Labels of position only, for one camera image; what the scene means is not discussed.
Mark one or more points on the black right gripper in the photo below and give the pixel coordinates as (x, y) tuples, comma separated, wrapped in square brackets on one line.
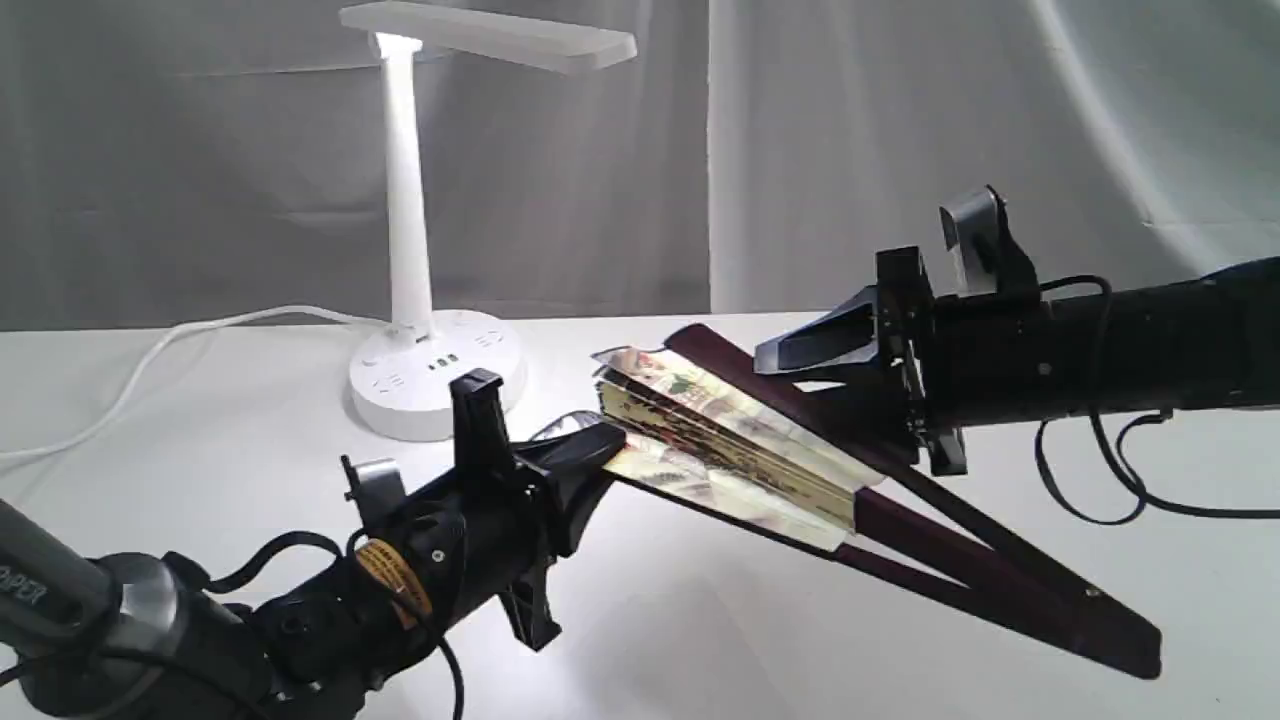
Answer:
[(967, 361)]

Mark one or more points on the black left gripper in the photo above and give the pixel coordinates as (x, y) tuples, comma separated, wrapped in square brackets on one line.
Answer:
[(488, 529)]

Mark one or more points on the painted folding paper fan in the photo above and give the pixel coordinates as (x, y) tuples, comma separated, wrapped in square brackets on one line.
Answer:
[(706, 432)]

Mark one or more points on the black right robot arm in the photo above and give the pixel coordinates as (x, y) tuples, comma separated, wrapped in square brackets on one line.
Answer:
[(1192, 345)]

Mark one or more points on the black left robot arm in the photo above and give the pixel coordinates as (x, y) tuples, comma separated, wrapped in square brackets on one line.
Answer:
[(134, 636)]

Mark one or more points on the grey backdrop curtain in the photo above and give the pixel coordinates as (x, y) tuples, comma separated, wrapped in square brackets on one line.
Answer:
[(166, 161)]

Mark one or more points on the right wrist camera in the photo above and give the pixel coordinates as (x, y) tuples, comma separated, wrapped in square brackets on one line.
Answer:
[(985, 245)]

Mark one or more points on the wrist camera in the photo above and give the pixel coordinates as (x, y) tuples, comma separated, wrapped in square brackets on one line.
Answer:
[(375, 487), (985, 245)]

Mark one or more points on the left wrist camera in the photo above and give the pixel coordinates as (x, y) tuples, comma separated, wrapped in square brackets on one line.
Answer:
[(375, 487)]

